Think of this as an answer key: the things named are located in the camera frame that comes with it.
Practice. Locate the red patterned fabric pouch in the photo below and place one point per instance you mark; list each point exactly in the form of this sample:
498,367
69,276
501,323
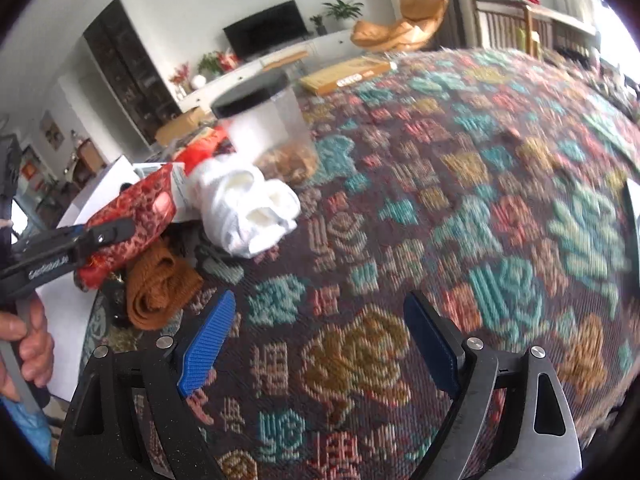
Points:
151,205

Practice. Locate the wooden chair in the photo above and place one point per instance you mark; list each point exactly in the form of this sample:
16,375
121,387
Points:
512,24

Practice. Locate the flat yellow cardboard box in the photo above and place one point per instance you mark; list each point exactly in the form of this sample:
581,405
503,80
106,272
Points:
345,74

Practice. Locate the white rolled towel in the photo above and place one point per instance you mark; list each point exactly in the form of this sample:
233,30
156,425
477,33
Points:
243,212

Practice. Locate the brown cardboard box on floor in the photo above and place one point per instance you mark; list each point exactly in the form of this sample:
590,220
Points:
182,125

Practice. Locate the white tv cabinet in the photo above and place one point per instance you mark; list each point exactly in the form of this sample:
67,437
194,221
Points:
313,53

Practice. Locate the orange lounge chair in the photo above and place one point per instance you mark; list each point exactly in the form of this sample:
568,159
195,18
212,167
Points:
419,21

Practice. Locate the black television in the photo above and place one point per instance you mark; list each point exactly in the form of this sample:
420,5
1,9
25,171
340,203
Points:
263,31

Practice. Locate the clear jar black lid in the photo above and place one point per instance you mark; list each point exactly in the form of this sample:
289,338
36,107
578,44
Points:
266,126

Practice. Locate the white cardboard storage box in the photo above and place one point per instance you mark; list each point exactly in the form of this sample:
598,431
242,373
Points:
68,300

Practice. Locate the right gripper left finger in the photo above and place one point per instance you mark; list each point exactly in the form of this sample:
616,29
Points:
200,341

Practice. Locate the brown knitted cloth roll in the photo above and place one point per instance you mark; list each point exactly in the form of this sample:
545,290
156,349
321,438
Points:
158,285

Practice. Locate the green potted plant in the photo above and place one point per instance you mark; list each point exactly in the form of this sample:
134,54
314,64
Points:
346,13

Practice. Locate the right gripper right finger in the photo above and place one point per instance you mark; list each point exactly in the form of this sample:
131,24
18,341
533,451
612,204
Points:
438,340

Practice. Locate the person's hand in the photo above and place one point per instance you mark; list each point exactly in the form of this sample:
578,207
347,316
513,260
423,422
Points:
35,343

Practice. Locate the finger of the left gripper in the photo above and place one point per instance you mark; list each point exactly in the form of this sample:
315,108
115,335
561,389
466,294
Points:
68,248

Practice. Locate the dark tall bookcase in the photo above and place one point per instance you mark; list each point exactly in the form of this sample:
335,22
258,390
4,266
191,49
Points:
129,70

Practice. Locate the orange red fabric pouch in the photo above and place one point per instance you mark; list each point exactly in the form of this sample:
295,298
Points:
211,143

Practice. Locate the colourful woven tablecloth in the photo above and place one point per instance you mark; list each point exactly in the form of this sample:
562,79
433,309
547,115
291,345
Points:
493,184

